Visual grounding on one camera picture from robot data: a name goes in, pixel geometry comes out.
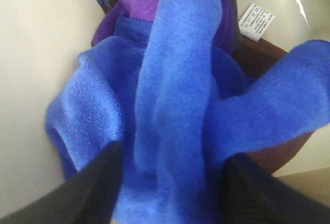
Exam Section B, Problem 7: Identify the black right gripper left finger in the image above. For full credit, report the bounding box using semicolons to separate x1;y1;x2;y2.
1;141;123;223

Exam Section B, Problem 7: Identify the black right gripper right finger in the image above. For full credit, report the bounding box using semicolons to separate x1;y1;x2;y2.
221;154;329;223

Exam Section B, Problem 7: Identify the blue towel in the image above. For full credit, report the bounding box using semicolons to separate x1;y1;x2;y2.
46;0;329;223

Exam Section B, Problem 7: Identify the white care label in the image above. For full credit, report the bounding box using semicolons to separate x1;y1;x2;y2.
239;3;275;42

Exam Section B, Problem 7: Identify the purple towel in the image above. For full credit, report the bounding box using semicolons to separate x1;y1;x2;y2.
91;0;238;54

